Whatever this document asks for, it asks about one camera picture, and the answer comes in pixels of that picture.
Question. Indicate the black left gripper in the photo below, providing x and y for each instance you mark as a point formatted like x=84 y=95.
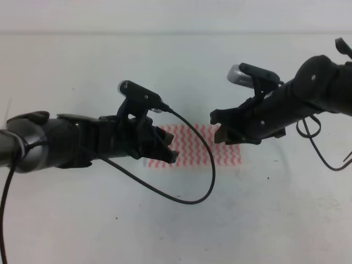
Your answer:
x=136 y=138

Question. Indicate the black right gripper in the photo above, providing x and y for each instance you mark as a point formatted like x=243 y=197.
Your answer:
x=255 y=123

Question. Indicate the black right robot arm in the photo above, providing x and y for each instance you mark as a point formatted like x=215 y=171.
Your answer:
x=319 y=86

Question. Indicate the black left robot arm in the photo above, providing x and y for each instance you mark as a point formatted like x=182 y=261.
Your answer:
x=74 y=141

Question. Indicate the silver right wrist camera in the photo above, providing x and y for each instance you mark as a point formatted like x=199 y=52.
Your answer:
x=262 y=81

